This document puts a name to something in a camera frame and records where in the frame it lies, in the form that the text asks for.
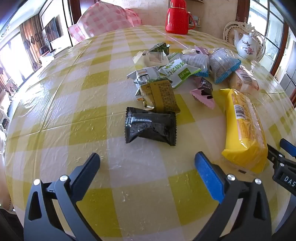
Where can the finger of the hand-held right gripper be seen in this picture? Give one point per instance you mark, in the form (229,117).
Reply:
(288,146)
(276,155)

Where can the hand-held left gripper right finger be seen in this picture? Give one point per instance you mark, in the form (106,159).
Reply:
(208,173)

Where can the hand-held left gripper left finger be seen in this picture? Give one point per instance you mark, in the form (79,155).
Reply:
(89,169)

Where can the pink snack packet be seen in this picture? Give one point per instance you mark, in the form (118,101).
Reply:
(204,97)

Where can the clear bread packet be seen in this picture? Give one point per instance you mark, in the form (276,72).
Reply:
(242,81)

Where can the yellow checked tablecloth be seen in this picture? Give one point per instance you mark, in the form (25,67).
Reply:
(81,115)

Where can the black snack packet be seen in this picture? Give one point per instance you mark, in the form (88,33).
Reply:
(150,126)

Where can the olive yellow snack packet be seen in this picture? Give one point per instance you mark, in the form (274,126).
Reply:
(161,95)

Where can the large blue-edged clear snack packet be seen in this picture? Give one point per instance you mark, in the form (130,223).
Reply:
(222,63)

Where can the green white snack packet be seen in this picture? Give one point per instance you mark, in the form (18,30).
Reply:
(179,71)

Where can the white floral teapot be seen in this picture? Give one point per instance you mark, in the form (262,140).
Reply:
(246,46)

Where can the silver green snack packet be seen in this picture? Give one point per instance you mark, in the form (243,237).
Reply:
(143,75)

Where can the glass paned door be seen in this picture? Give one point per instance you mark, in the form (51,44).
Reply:
(275,34)

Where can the small blue-edged clear snack packet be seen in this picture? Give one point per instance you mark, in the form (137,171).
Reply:
(194,61)

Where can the purple snack packet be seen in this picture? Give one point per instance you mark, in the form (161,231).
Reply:
(201,50)

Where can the cream snack packet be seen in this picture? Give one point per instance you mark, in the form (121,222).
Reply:
(188,51)

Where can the white translucent snack packet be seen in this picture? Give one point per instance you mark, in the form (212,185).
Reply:
(153,59)

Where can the dark green snack packet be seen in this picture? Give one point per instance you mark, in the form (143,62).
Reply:
(159,48)

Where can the brown curtain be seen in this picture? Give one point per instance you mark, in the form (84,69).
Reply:
(30,39)

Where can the flat screen television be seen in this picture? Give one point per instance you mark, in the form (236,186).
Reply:
(52,30)

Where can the pink checked cloth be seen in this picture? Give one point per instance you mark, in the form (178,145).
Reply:
(101,20)

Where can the red thermos jug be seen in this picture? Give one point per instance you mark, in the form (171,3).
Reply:
(177,20)

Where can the brown wooden door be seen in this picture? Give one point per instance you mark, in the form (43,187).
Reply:
(75,11)

